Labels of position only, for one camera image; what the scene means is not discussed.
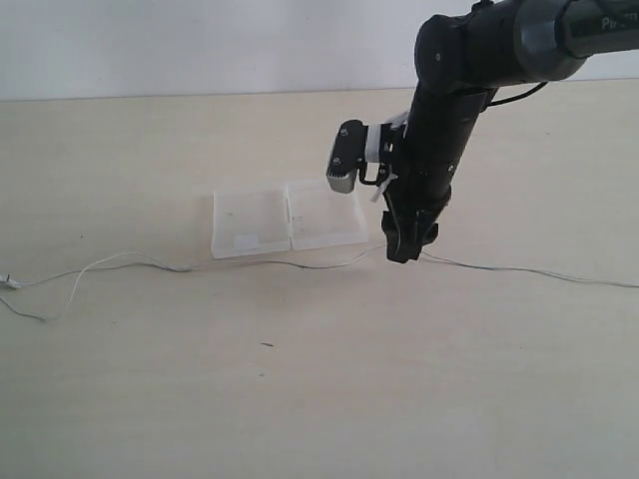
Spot white wired earphones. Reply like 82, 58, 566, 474
1, 245, 638, 323

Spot clear plastic hinged case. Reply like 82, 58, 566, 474
211, 179, 368, 259

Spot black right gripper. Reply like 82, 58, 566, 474
380, 156, 453, 261

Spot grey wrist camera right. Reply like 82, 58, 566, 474
325, 120, 368, 195

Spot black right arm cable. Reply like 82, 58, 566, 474
488, 82, 548, 107

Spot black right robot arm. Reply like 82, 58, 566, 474
378, 1, 638, 263

